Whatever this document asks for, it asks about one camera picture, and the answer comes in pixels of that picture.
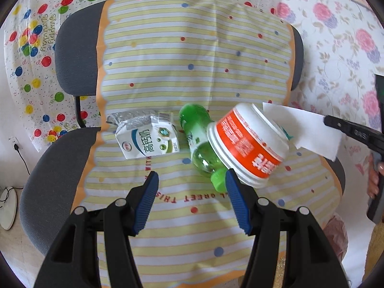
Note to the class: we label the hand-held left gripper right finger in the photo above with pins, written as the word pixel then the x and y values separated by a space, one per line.
pixel 237 201

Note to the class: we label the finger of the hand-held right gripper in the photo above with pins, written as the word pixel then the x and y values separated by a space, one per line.
pixel 351 129

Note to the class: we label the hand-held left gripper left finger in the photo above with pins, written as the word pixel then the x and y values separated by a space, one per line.
pixel 147 201

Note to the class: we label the white paper sheet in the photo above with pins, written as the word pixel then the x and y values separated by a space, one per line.
pixel 312 132

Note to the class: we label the red and white noodle bowl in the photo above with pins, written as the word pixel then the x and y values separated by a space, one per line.
pixel 249 144

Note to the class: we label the white green milk carton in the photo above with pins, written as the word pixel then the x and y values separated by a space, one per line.
pixel 144 141

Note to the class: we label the green plastic bottle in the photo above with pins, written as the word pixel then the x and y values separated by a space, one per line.
pixel 195 126

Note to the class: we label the pink plastic bag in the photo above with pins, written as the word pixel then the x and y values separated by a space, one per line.
pixel 334 231

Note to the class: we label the person's right hand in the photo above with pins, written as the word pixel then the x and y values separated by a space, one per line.
pixel 375 183

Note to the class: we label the floral print cloth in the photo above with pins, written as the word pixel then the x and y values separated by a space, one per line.
pixel 330 66

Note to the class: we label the yellow striped plastic sheet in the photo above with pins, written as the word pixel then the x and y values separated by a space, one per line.
pixel 180 66

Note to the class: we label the white round fan base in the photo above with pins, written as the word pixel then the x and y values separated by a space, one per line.
pixel 7 210

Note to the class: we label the grey office chair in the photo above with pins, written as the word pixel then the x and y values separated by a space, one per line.
pixel 75 51

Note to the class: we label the balloon print cloth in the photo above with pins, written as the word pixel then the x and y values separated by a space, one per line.
pixel 36 66

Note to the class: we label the white wall socket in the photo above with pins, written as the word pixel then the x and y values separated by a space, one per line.
pixel 12 141

